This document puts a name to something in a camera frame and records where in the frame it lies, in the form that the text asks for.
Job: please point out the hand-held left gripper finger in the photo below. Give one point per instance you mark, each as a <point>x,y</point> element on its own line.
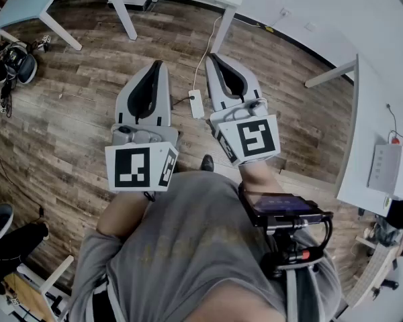
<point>122,106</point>
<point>164,106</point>

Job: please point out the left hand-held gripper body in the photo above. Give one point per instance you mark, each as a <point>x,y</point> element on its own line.
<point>137,136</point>

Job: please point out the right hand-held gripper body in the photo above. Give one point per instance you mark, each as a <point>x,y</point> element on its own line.
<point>255,139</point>

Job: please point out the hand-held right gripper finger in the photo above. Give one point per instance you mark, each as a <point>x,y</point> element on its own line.
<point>250,80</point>
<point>216,92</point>

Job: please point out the person's left forearm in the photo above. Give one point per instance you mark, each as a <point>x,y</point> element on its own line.
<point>121,213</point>

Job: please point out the person's right forearm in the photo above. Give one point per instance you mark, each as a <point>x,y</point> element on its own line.
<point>258,176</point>

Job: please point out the white power strip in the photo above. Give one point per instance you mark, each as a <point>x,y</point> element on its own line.
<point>196,104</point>

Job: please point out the person's black shoe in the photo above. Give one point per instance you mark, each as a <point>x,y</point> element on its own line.
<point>207,163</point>

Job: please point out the black chest-mounted phone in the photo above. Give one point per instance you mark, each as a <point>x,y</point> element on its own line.
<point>278,203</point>

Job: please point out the unused hand-held gripper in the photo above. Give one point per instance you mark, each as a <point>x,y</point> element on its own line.
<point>46,39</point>

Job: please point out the person's grey t-shirt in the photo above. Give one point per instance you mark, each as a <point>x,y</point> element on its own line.
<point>194,247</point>

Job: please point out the red button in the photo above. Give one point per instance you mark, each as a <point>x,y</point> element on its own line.
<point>394,141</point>

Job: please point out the light blue table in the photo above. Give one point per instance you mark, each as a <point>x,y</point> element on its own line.
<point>23,2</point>

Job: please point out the person's head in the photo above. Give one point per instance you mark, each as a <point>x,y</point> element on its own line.
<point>242,307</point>

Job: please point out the wooden chair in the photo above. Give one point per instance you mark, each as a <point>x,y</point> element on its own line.
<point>372,273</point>

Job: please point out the white wall socket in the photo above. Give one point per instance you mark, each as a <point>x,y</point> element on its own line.
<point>284,12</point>

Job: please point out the black chest mount rig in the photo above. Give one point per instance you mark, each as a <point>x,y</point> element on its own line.
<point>289,247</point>

